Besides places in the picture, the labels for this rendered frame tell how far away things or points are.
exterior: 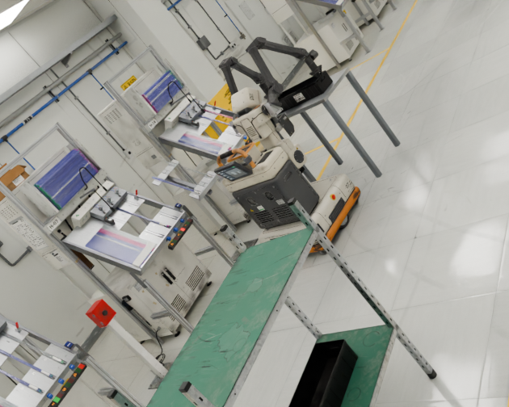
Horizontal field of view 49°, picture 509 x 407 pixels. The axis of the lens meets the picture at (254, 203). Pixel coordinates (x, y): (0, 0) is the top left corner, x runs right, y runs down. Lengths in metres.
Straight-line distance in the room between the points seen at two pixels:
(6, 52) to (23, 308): 2.77
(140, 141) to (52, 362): 2.47
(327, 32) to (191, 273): 4.47
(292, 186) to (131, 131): 2.13
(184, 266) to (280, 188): 1.38
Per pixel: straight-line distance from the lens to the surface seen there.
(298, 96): 4.63
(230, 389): 1.85
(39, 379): 3.96
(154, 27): 7.47
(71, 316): 6.19
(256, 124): 4.19
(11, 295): 5.98
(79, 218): 4.68
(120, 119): 5.61
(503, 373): 2.65
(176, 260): 4.91
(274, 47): 4.36
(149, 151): 5.64
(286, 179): 4.01
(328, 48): 8.35
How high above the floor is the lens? 1.88
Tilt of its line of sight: 18 degrees down
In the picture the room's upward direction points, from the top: 40 degrees counter-clockwise
